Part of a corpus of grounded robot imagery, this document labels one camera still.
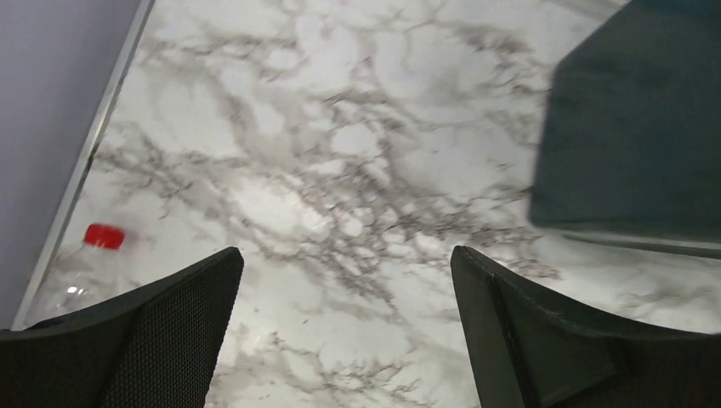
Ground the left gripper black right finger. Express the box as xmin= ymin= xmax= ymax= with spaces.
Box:
xmin=451 ymin=246 xmax=720 ymax=408

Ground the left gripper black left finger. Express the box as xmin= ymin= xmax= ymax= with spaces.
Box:
xmin=1 ymin=247 xmax=244 ymax=408

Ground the red cap bottle table edge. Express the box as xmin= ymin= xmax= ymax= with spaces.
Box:
xmin=23 ymin=223 xmax=126 ymax=327

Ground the dark green trash bin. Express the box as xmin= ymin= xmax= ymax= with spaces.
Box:
xmin=528 ymin=1 xmax=720 ymax=258

